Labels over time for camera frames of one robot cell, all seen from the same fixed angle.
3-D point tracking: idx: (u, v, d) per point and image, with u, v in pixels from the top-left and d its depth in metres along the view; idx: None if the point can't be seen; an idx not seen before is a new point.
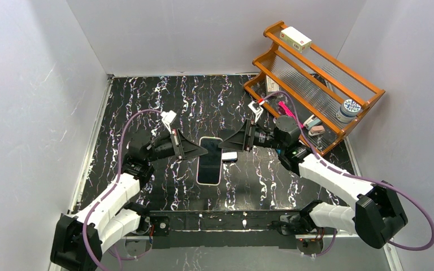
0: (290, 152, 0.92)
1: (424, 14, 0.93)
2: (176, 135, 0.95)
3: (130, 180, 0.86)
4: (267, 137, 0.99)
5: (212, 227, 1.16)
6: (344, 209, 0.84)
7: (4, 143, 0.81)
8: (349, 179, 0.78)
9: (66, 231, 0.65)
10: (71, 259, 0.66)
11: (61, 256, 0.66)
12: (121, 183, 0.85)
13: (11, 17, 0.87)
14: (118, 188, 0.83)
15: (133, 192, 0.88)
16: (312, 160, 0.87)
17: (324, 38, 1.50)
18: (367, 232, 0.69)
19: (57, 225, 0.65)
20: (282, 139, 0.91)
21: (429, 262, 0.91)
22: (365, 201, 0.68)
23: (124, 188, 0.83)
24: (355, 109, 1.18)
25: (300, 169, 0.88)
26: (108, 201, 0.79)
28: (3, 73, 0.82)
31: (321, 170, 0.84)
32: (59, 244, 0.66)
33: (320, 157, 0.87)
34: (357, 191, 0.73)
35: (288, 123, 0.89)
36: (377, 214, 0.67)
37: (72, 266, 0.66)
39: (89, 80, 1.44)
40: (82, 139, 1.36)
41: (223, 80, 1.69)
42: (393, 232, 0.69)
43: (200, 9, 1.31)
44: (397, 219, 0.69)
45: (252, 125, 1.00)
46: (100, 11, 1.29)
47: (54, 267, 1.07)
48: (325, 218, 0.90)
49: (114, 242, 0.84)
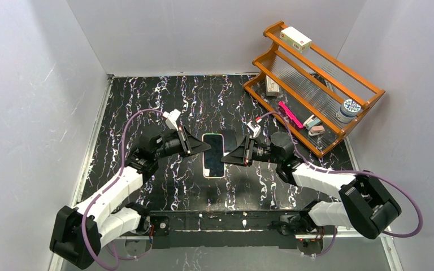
0: (286, 165, 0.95)
1: (424, 14, 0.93)
2: (182, 131, 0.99)
3: (133, 174, 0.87)
4: (264, 151, 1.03)
5: (212, 227, 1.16)
6: (341, 204, 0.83)
7: (4, 143, 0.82)
8: (334, 175, 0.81)
9: (65, 219, 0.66)
10: (69, 250, 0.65)
11: (60, 247, 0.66)
12: (124, 175, 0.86)
13: (10, 17, 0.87)
14: (120, 181, 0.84)
15: (134, 187, 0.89)
16: (303, 167, 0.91)
17: (324, 38, 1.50)
18: (359, 222, 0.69)
19: (59, 214, 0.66)
20: (277, 153, 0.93)
21: (429, 262, 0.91)
22: (348, 189, 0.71)
23: (126, 183, 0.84)
24: (355, 109, 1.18)
25: (294, 177, 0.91)
26: (108, 195, 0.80)
28: (3, 73, 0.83)
31: (309, 173, 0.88)
32: (58, 234, 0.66)
33: (309, 164, 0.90)
34: (340, 182, 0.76)
35: (282, 139, 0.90)
36: (361, 200, 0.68)
37: (70, 258, 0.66)
39: (89, 80, 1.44)
40: (82, 139, 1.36)
41: (223, 80, 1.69)
42: (387, 219, 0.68)
43: (200, 10, 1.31)
44: (389, 206, 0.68)
45: (251, 139, 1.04)
46: (100, 11, 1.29)
47: (54, 267, 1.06)
48: (324, 216, 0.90)
49: (114, 239, 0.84)
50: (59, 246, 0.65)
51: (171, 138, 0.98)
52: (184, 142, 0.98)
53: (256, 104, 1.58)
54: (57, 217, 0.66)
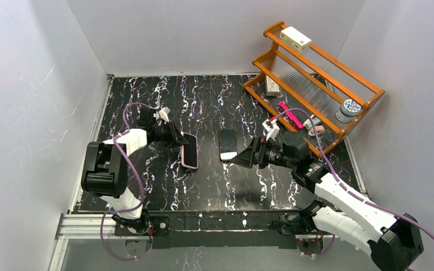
0: (306, 169, 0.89)
1: (423, 14, 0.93)
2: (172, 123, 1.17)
3: (139, 131, 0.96)
4: (276, 154, 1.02)
5: (212, 227, 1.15)
6: (354, 223, 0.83)
7: (4, 143, 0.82)
8: (372, 208, 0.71)
9: (95, 150, 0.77)
10: (102, 175, 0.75)
11: (93, 174, 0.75)
12: (133, 131, 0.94)
13: (11, 17, 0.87)
14: (135, 131, 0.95)
15: (143, 141, 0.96)
16: (331, 183, 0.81)
17: (324, 38, 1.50)
18: (384, 259, 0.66)
19: (89, 147, 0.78)
20: (291, 155, 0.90)
21: (428, 261, 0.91)
22: (390, 236, 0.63)
23: (138, 134, 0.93)
24: (355, 109, 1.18)
25: (316, 188, 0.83)
26: (126, 138, 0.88)
28: (3, 73, 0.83)
31: (339, 193, 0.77)
32: (90, 166, 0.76)
33: (340, 180, 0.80)
34: (380, 223, 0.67)
35: (295, 139, 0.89)
36: (399, 247, 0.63)
37: (103, 185, 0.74)
39: (89, 79, 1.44)
40: (82, 139, 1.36)
41: (223, 80, 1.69)
42: (411, 260, 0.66)
43: (200, 10, 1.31)
44: (416, 250, 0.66)
45: (263, 142, 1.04)
46: (100, 11, 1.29)
47: (54, 267, 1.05)
48: (331, 227, 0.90)
49: (124, 204, 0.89)
50: (91, 177, 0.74)
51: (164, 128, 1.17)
52: (172, 131, 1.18)
53: (256, 104, 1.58)
54: (89, 148, 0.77)
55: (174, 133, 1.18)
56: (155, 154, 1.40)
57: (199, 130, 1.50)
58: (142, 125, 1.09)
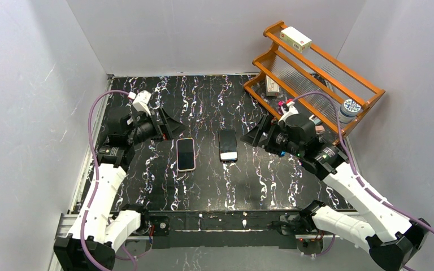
0: (316, 154, 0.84)
1: (424, 13, 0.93)
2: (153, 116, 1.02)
3: (111, 173, 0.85)
4: (283, 139, 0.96)
5: (212, 227, 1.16)
6: (354, 222, 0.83)
7: (4, 142, 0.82)
8: (388, 210, 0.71)
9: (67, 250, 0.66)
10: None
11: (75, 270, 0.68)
12: (103, 176, 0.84)
13: (11, 17, 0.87)
14: (101, 183, 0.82)
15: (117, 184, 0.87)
16: (347, 175, 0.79)
17: (324, 38, 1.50)
18: (385, 258, 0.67)
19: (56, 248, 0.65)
20: (298, 138, 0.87)
21: (429, 262, 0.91)
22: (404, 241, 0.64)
23: (109, 183, 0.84)
24: (355, 109, 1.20)
25: (330, 178, 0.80)
26: (96, 206, 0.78)
28: (3, 73, 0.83)
31: (355, 188, 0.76)
32: (68, 263, 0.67)
33: (357, 173, 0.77)
34: (395, 228, 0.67)
35: (301, 120, 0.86)
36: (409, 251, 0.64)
37: None
39: (89, 80, 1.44)
40: (82, 139, 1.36)
41: (223, 80, 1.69)
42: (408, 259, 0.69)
43: (200, 11, 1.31)
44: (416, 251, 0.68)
45: (273, 124, 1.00)
46: (100, 12, 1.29)
47: (54, 267, 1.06)
48: (329, 226, 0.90)
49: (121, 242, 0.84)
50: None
51: (142, 123, 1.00)
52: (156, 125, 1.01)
53: (256, 104, 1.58)
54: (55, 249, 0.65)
55: (159, 128, 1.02)
56: (155, 155, 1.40)
57: (199, 130, 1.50)
58: (116, 140, 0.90)
